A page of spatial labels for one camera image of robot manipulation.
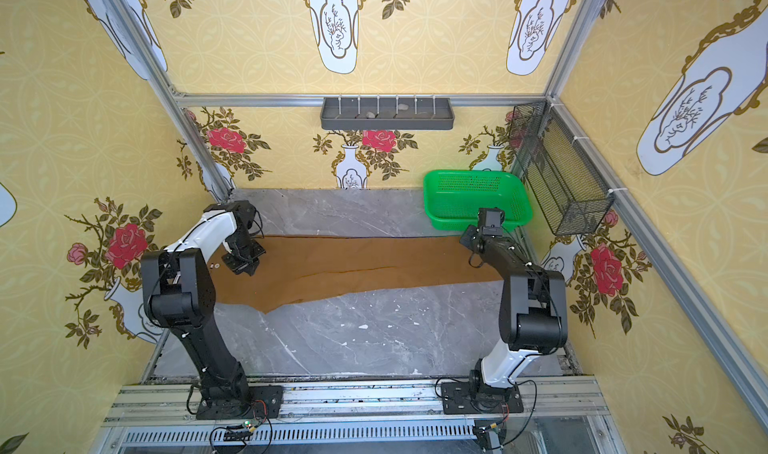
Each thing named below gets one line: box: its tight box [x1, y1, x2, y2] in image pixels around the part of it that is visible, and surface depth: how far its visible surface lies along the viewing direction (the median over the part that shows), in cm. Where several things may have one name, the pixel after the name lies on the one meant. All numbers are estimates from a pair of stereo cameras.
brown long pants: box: [212, 236, 504, 314], surface depth 98 cm
